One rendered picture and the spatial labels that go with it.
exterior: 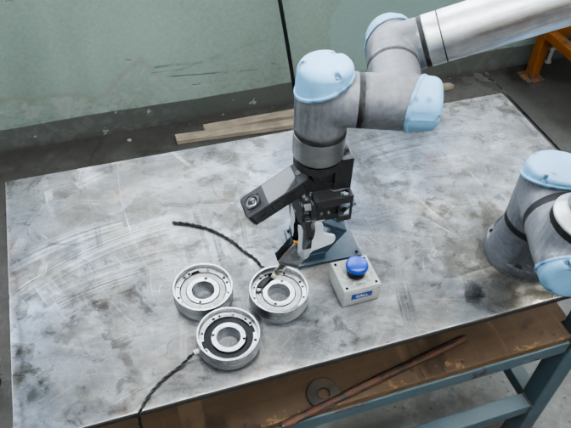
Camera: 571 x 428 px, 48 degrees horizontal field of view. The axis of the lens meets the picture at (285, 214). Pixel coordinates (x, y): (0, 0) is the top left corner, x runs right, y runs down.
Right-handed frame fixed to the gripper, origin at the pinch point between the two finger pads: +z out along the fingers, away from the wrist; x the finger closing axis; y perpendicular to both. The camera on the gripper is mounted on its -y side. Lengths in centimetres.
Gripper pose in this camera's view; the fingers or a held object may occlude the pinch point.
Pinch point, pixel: (297, 247)
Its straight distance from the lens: 106.4
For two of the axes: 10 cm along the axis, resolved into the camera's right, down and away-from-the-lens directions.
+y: 9.6, -1.7, 2.1
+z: -0.3, 7.0, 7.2
